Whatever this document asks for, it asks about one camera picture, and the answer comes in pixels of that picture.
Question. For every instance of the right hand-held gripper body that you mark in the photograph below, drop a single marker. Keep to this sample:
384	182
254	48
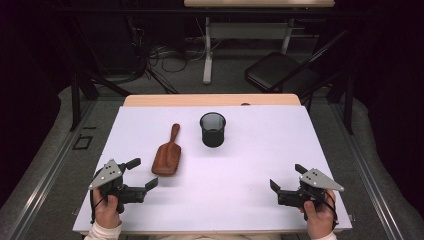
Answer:
318	180

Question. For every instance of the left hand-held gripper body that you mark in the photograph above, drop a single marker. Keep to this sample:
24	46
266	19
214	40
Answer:
106	175

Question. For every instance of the brown wooden hairbrush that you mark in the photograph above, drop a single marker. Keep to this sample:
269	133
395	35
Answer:
166	160

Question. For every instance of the black mesh pen cup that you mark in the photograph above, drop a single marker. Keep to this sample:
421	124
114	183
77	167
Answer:
212	131

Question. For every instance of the person's left hand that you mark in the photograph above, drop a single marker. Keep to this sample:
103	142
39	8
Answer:
106	213

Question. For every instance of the person's right hand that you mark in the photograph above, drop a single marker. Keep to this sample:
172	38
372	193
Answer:
321	220

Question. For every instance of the white table cover sheet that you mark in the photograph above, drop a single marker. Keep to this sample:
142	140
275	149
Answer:
233	183

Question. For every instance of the black metal stand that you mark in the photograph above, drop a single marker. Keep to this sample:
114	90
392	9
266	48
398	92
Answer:
76	100

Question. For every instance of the black folding chair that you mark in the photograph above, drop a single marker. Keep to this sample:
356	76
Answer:
276	71

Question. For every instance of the white-legged desk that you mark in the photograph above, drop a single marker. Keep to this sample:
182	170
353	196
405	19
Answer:
253	31

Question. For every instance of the aluminium floor rail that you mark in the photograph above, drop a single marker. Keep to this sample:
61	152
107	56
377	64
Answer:
50	173
370	173

